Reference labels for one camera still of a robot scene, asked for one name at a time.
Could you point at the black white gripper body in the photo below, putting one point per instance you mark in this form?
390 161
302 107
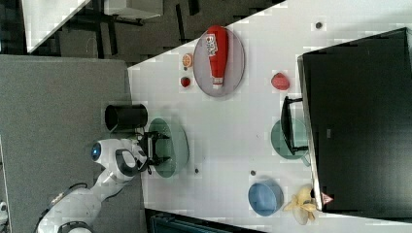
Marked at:
147 145

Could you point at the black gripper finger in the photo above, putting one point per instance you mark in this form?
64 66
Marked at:
159 160
159 135

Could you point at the mint green plastic strainer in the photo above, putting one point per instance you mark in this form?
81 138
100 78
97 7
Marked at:
176 148

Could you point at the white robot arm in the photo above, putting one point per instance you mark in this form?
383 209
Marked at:
75 210

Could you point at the black cylindrical container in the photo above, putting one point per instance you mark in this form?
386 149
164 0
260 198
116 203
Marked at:
124 118

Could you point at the small red strawberry toy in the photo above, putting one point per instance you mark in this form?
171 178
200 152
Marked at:
185 81

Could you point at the orange slice toy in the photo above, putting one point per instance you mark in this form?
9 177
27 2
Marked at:
187 60

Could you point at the grey round plate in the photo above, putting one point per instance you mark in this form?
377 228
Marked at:
234 67

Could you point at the blue cup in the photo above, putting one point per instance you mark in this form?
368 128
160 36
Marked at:
265 197

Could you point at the red ketchup bottle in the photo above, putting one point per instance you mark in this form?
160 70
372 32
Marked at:
217 50

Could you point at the large red strawberry toy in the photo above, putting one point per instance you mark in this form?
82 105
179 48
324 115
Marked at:
280 81

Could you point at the mint green cup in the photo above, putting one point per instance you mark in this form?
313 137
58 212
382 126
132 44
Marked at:
279 143

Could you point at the peeled banana toy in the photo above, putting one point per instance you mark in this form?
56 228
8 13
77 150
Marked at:
302 206

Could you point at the black silver toaster oven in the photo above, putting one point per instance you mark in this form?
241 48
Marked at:
357 104

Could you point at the blue metal frame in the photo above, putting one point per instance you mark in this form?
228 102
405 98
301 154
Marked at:
166 223

